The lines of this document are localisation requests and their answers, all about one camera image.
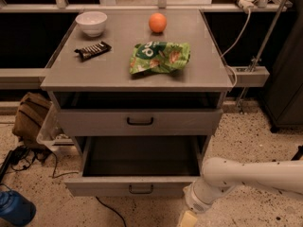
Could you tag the metal tripod stand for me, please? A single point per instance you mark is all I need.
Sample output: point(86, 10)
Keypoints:
point(250, 69)

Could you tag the brown backpack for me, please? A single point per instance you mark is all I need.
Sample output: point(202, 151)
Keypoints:
point(30, 117)

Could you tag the white bowl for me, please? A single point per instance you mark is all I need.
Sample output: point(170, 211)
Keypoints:
point(92, 23)

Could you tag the orange fruit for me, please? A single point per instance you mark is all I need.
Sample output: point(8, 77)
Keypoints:
point(157, 22)

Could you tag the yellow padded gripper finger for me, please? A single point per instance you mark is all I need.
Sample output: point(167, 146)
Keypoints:
point(187, 219)

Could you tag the dark chocolate bar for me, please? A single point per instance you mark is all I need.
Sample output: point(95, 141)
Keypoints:
point(94, 50)

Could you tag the grey drawer cabinet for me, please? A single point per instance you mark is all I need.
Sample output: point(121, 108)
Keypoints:
point(105, 82)

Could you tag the grey top drawer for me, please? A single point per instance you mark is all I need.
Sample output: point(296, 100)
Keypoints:
point(124, 122)

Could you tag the clear plastic bin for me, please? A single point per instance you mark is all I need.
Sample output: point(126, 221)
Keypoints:
point(51, 134)

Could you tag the green chip bag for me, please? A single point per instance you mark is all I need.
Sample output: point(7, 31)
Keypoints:
point(159, 57)

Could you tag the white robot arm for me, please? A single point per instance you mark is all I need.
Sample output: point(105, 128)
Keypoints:
point(220, 176)

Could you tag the grey drawer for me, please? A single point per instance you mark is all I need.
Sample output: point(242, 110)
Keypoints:
point(124, 122)
point(115, 166)

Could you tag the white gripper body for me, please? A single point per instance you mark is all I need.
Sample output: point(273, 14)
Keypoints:
point(195, 202)

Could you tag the dark cabinet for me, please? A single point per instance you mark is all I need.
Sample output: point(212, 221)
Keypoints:
point(283, 94)

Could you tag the blue canister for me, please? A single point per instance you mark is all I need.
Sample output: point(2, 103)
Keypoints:
point(15, 208)

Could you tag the black wheeled base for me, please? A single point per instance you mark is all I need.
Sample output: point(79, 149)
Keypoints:
point(299, 154)

